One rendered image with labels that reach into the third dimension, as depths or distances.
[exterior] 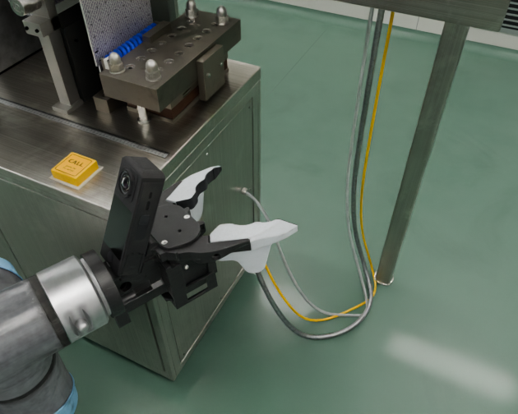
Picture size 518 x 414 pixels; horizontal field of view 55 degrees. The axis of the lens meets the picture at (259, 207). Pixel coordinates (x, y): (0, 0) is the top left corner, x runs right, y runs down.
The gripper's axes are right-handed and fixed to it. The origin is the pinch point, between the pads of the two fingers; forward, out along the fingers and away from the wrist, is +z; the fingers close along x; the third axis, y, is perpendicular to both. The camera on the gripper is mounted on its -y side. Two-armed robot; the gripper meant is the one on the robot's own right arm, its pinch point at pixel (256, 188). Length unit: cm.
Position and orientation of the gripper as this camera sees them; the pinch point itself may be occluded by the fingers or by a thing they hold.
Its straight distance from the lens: 56.5
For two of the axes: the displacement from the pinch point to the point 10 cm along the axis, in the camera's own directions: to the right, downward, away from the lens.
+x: 5.9, 4.7, -6.6
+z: 8.0, -4.2, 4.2
